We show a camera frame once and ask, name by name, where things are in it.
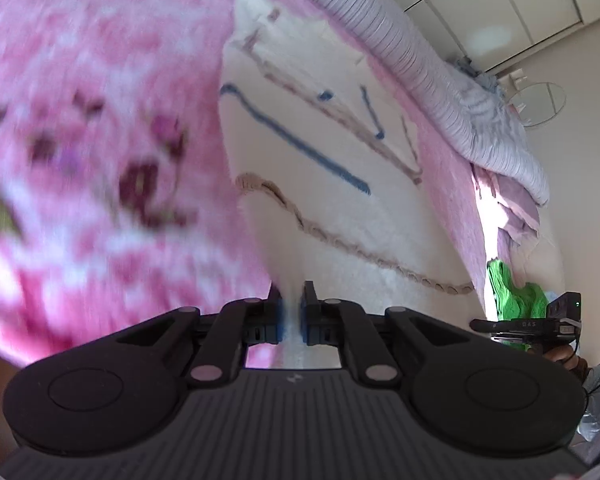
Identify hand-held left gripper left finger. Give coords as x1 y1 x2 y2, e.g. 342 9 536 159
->
112 282 286 388

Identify oval mirror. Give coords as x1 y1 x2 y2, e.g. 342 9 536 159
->
505 82 566 127

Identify pink floral blanket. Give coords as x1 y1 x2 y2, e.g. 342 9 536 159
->
0 0 496 366

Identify black cable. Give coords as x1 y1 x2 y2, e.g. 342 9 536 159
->
572 335 595 411

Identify person's right hand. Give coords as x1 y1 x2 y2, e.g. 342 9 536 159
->
544 346 581 367

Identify grey striped quilt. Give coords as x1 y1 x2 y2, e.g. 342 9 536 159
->
257 0 551 206

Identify blue grey cloth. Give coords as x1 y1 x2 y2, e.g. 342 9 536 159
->
450 57 506 96

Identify white knit sweater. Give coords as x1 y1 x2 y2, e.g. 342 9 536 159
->
217 0 476 368

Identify cream wardrobe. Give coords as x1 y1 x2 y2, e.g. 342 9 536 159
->
360 0 600 76

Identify small white shelf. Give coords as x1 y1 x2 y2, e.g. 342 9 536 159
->
499 69 532 88

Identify green knit sweater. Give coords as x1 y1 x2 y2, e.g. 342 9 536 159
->
486 259 549 351

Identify lilac pillow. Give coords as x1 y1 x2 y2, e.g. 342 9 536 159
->
472 165 541 261

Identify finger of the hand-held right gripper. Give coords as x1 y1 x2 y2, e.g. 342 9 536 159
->
469 317 502 335

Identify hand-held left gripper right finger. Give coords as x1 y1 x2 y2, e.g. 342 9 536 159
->
302 281 476 388

